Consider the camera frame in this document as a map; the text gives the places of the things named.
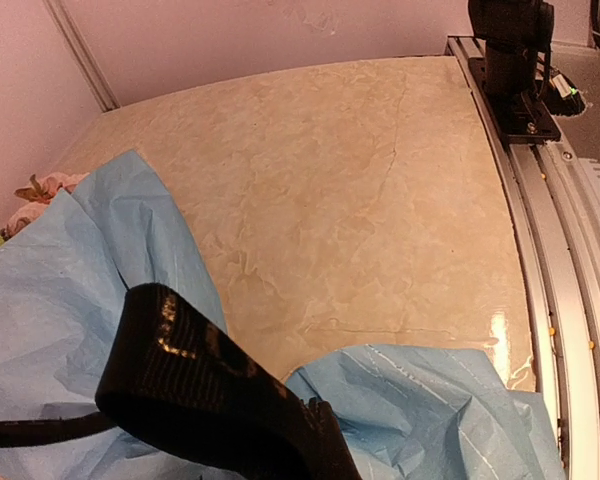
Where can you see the black printed ribbon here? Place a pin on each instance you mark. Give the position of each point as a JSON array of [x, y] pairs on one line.
[[177, 382]]

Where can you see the blue wrapping paper sheet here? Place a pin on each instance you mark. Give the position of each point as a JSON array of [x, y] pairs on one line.
[[405, 412]]

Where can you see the pale pink fake flower stem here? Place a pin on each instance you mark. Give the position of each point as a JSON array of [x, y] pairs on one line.
[[38, 195]]

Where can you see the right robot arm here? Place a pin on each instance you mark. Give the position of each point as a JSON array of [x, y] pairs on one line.
[[515, 33]]

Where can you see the aluminium corner post right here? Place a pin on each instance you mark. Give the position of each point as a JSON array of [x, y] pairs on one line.
[[81, 54]]

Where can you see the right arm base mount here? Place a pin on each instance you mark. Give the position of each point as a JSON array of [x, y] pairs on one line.
[[519, 119]]

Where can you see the aluminium front frame rail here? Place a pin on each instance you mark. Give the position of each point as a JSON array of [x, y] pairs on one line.
[[553, 193]]

